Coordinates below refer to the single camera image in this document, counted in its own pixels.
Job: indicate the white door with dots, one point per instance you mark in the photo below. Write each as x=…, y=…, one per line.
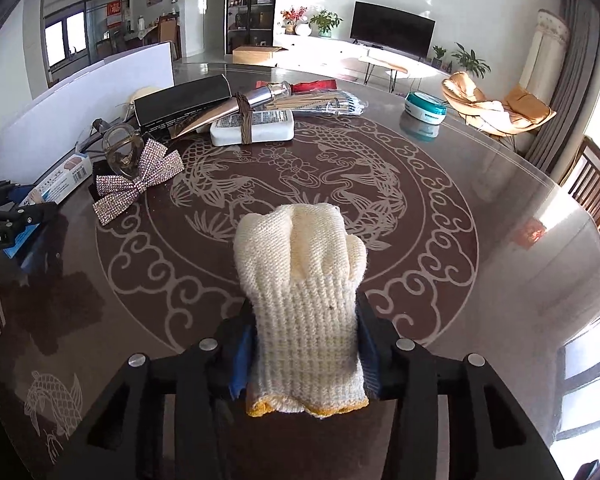
x=214, y=7

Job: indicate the bag of cotton swabs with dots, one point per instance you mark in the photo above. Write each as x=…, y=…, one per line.
x=320, y=102

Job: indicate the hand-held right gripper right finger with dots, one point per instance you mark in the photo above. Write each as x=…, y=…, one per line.
x=367, y=360

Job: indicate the white wrapped pack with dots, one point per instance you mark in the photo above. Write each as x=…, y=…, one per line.
x=270, y=127

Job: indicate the white television console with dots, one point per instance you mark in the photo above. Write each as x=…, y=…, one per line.
x=330, y=47

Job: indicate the white round vase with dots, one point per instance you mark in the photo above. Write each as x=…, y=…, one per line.
x=303, y=29

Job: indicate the red snack packet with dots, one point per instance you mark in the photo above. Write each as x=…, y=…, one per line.
x=315, y=85

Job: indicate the clear plastic piece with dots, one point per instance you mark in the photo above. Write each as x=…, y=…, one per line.
x=92, y=135

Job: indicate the wooden slatted chair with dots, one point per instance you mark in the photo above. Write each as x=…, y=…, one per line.
x=595, y=185

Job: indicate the small white and blue box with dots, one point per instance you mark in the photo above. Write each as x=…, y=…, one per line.
x=62, y=175

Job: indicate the gold cream tube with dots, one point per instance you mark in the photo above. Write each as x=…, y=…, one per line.
x=220, y=110

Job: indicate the rhinestone bow hair clip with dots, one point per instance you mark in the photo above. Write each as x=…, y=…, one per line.
x=130, y=185

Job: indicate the black cardboard box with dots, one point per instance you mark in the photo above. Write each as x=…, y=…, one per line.
x=180, y=100

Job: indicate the white coffee table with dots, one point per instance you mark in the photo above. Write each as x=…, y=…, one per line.
x=382, y=65

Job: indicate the large white container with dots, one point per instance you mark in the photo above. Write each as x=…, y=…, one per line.
x=55, y=120

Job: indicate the wooden dining chair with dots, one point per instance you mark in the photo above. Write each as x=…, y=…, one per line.
x=169, y=35

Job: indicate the teal and white round tin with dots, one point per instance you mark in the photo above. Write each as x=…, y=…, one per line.
x=425, y=107

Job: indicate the red window poster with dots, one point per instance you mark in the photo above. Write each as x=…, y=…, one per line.
x=115, y=12

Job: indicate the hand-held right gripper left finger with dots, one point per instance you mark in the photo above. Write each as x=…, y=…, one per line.
x=240, y=357

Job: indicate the orange lounge chair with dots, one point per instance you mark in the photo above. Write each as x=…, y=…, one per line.
x=490, y=107

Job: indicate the large leafy potted plant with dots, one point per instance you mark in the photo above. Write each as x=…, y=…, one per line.
x=472, y=62

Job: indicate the white standing air conditioner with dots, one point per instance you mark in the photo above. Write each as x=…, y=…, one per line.
x=545, y=55

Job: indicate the green potted plant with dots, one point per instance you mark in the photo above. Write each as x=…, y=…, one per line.
x=326, y=21

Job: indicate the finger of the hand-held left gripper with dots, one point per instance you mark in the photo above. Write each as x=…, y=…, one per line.
x=25, y=216
x=0, y=192

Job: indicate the dark glass display cabinet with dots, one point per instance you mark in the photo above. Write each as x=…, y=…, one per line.
x=252, y=5

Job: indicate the small potted plant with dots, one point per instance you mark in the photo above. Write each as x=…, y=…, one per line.
x=438, y=55

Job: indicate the black television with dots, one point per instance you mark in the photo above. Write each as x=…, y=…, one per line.
x=392, y=27

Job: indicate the grey curtain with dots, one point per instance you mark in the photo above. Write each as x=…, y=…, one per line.
x=567, y=85

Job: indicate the red flower bouquet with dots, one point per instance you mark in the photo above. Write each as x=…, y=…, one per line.
x=292, y=15

